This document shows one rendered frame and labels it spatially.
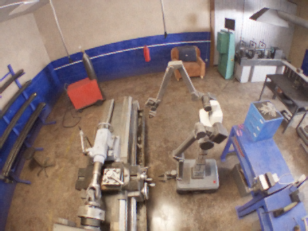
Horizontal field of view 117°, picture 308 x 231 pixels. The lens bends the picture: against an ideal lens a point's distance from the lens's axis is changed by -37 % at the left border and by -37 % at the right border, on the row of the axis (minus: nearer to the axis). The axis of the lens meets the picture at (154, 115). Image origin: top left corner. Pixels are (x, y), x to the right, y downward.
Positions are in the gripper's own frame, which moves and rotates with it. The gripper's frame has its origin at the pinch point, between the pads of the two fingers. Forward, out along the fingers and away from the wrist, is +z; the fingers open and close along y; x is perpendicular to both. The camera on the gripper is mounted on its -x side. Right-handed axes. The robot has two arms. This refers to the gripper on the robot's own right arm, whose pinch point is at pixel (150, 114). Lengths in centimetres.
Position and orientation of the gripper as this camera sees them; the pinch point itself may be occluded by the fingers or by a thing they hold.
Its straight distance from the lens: 168.0
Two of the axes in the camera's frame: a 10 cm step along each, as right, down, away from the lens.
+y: -1.0, 6.9, -7.2
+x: 9.2, 3.4, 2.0
